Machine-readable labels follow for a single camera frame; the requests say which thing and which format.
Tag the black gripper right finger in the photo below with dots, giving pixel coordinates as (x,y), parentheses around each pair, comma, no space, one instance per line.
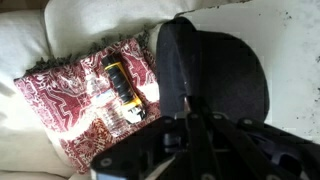
(274,141)

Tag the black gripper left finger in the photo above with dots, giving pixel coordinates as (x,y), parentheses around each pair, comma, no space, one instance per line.
(196,108)

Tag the black hat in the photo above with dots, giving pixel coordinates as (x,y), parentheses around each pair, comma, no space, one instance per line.
(218,67)

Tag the small white wooden chair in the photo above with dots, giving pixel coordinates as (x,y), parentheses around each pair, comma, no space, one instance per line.
(285,35)

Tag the yellow black bottle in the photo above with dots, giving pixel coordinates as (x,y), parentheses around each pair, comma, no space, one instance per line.
(132,107)

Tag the clear plastic bottle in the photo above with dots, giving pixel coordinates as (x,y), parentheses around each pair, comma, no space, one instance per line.
(105,104)

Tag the red patterned blanket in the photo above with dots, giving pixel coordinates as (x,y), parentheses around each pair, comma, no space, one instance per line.
(56,91)

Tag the white sofa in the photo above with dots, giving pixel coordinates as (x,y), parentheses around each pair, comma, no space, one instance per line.
(37,35)

